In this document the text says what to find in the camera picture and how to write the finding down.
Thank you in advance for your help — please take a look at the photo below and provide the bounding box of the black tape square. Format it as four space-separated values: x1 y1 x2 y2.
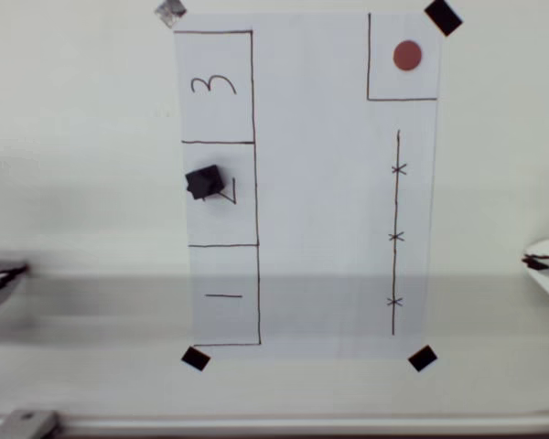
407 344 439 373
424 0 464 37
180 346 211 372

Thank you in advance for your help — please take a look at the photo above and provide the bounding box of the red round sticker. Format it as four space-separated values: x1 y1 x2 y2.
392 39 424 72

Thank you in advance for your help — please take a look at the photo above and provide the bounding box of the black cube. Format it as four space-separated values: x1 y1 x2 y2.
185 163 226 202

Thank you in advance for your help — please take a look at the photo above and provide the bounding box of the grey tape piece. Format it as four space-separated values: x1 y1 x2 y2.
154 0 188 29

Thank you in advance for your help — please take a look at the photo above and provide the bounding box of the white paper sheet with markings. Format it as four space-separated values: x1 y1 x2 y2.
172 11 444 362

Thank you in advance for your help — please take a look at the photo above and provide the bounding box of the grey metal bracket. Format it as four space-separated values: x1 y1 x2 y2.
0 409 63 439

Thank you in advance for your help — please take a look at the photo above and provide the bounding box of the dark grey flat device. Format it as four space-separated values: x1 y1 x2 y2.
0 258 31 321

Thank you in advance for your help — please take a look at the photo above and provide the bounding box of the grey metal rail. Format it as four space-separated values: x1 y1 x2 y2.
0 413 549 438

